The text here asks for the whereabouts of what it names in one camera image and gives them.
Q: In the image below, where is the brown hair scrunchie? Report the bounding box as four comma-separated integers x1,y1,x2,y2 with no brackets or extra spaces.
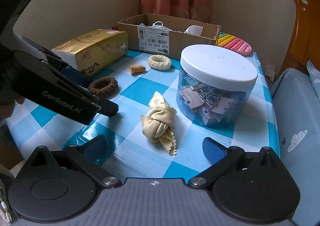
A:
88,76,118,97

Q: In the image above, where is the orange foam earplug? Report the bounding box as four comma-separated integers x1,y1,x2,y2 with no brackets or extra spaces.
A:
129,65,146,75

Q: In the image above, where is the beige knotted cloth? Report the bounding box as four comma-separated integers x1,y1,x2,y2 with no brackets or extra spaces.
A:
140,91,177,155

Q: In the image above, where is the blue face mask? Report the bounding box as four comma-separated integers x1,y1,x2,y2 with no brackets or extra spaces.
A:
148,21,171,31

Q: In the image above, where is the person left hand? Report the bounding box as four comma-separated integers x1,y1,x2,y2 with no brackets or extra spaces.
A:
0,97,25,119

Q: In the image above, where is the gold tissue pack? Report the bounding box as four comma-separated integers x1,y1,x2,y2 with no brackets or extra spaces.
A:
52,29,128,76

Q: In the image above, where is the blue checkered tablecloth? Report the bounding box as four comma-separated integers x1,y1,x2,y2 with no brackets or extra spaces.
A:
7,50,280,180

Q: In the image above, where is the cream hair scrunchie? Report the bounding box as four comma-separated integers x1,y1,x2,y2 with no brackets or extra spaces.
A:
148,55,172,71

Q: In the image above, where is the clear jar white lid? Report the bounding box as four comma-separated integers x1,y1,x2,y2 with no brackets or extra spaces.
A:
176,45,258,128

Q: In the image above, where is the brown cardboard box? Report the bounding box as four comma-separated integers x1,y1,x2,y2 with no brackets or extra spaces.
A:
118,14,221,60

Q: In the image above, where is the blue grey bedding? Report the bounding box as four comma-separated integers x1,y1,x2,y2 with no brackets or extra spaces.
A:
270,61,320,225

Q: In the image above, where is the rainbow pop fidget toy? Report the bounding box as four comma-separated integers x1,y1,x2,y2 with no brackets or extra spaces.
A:
216,32,252,56

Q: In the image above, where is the wooden bed headboard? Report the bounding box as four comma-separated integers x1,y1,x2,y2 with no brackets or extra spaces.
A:
279,0,320,74

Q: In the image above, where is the white wall plug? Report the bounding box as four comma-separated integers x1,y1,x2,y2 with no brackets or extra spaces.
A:
265,64,276,81

